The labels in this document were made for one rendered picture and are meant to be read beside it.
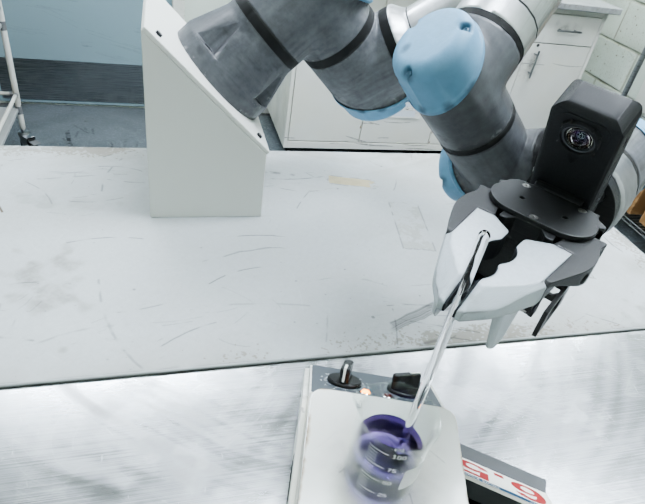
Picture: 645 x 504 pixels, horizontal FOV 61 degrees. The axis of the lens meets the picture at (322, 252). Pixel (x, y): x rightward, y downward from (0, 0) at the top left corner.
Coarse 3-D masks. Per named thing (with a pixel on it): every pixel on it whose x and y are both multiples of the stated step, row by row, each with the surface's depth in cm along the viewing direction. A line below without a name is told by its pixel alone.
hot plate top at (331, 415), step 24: (312, 408) 42; (336, 408) 43; (312, 432) 41; (336, 432) 41; (456, 432) 43; (312, 456) 39; (336, 456) 39; (432, 456) 41; (456, 456) 41; (312, 480) 38; (336, 480) 38; (432, 480) 39; (456, 480) 39
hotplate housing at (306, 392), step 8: (304, 376) 51; (304, 384) 49; (304, 392) 47; (312, 392) 46; (304, 400) 46; (440, 400) 51; (304, 408) 45; (304, 416) 44; (304, 424) 44; (296, 432) 47; (304, 432) 43; (296, 440) 44; (296, 448) 42; (296, 456) 41; (296, 464) 41; (296, 472) 40; (296, 480) 40; (288, 488) 42; (296, 488) 39; (288, 496) 40; (296, 496) 38
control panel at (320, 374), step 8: (312, 368) 53; (320, 368) 53; (328, 368) 53; (312, 376) 50; (320, 376) 51; (360, 376) 52; (368, 376) 53; (376, 376) 53; (384, 376) 54; (312, 384) 48; (320, 384) 49; (328, 384) 49; (352, 392) 48; (432, 392) 51; (432, 400) 49
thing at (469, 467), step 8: (464, 464) 48; (472, 464) 49; (472, 472) 46; (480, 472) 48; (488, 472) 49; (488, 480) 46; (496, 480) 47; (504, 480) 48; (512, 480) 49; (504, 488) 45; (512, 488) 46; (520, 488) 47; (528, 488) 48; (528, 496) 46; (536, 496) 46; (544, 496) 48
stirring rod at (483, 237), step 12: (480, 240) 27; (480, 252) 27; (468, 264) 28; (468, 276) 28; (468, 288) 29; (456, 300) 29; (444, 324) 30; (444, 336) 31; (444, 348) 31; (432, 360) 32; (432, 372) 32; (420, 384) 34; (420, 396) 34; (420, 408) 35; (408, 420) 36; (408, 432) 36
